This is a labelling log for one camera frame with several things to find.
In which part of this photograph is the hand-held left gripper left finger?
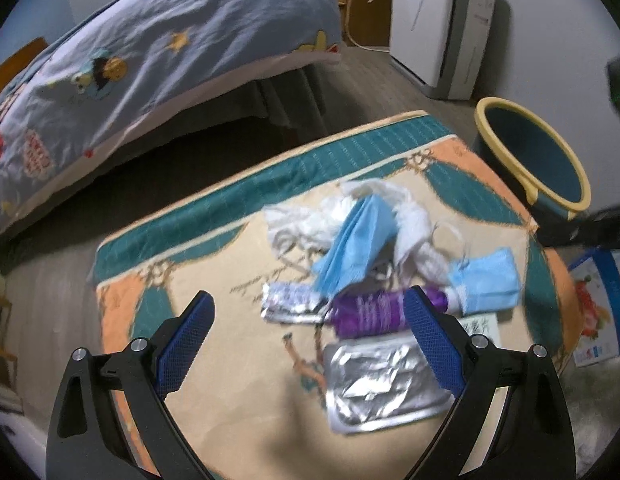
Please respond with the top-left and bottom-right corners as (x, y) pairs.
(45, 290), (215, 480)

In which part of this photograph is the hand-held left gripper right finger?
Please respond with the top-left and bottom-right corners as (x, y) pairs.
(404, 285), (575, 480)

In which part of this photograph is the large silver foil pouch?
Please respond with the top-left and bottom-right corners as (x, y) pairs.
(324, 335), (453, 435)

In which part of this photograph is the purple tube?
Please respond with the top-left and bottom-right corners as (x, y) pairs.
(331, 285), (449, 338)

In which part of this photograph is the blue face mask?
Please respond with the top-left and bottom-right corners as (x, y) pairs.
(445, 247), (521, 317)
(310, 195), (395, 296)

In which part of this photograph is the twisted white tissue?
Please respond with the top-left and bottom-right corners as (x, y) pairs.
(390, 192), (465, 283)

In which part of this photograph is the small silver foil wrapper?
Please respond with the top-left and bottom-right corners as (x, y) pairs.
(260, 281), (335, 323)

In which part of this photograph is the blue bin with yellow rim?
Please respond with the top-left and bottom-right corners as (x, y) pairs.
(474, 96), (592, 221)

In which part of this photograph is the white plastic bag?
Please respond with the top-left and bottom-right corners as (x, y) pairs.
(264, 180), (391, 263)

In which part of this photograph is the teal and orange patterned cushion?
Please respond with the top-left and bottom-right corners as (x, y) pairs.
(92, 110), (580, 480)

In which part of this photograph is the colourful printed box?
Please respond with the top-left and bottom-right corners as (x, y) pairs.
(567, 246), (620, 368)

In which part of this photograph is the wooden nightstand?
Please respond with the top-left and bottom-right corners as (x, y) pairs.
(0, 280), (21, 411)

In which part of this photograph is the white air purifier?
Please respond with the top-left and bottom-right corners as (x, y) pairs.
(389, 0), (498, 101)

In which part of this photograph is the wooden cabinet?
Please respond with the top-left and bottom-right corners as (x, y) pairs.
(337, 0), (395, 51)

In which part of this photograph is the wooden bed with grey skirt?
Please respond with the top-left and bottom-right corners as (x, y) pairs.
(0, 37), (335, 241)

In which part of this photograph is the bed with cartoon blue duvet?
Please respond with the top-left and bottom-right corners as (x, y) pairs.
(0, 0), (343, 236)

